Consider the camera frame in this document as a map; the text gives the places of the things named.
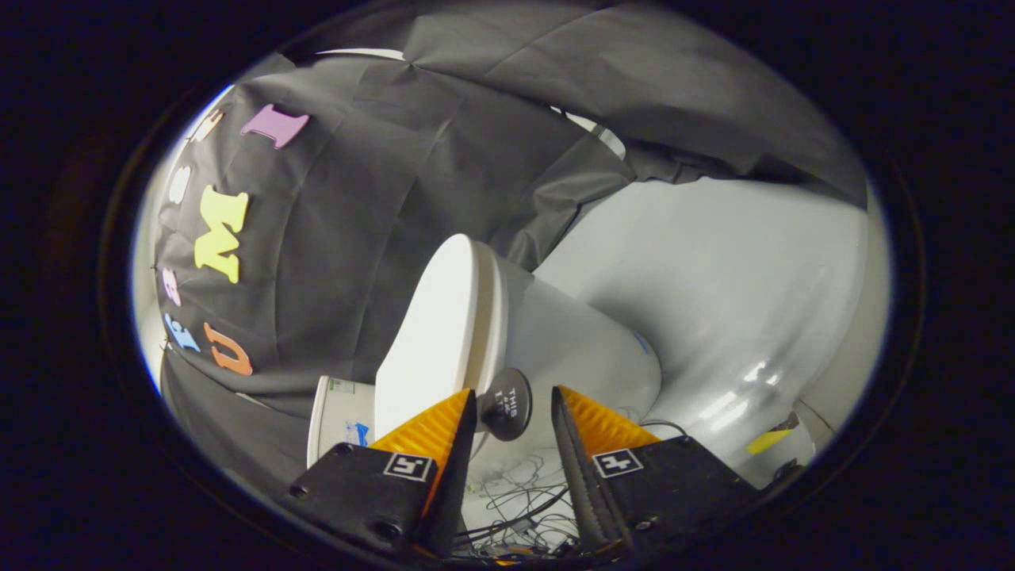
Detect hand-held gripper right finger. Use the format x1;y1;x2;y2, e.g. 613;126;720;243
550;385;803;558

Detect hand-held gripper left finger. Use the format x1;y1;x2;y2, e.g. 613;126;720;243
282;388;479;561

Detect white toilet lid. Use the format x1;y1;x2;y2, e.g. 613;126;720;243
373;233;510;446

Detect black round lid tab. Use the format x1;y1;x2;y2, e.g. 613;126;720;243
478;367;534;443

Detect white toilet bowl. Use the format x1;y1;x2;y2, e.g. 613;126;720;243
466;255;664;486

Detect white toilet tank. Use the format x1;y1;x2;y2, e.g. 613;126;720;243
306;376;378;470

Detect black backdrop cloth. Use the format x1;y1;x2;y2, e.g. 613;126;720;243
153;0;870;494

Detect thin black floor cables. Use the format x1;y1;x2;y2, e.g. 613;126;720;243
455;419;691;558

